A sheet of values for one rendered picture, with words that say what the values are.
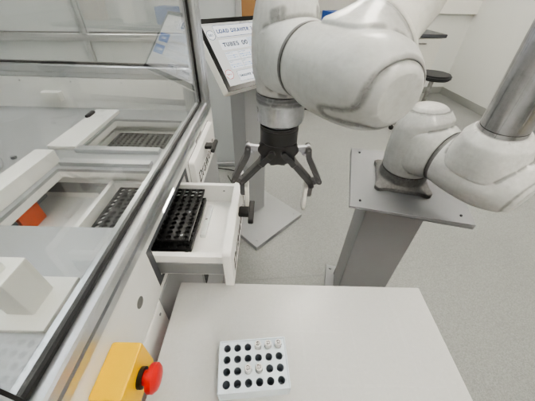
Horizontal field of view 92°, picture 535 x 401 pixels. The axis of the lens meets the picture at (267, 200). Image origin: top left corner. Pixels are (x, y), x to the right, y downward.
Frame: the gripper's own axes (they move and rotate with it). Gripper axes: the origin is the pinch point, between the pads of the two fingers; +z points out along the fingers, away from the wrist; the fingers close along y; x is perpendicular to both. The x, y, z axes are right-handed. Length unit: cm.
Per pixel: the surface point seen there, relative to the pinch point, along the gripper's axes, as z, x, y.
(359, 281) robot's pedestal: 65, -20, -42
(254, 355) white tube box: 11.6, 30.1, 3.7
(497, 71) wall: 39, -312, -287
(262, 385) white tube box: 11.7, 34.7, 2.1
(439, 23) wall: -3, -387, -233
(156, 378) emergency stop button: 2.5, 36.5, 17.2
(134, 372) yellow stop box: 1.1, 36.2, 19.9
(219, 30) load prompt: -25, -83, 24
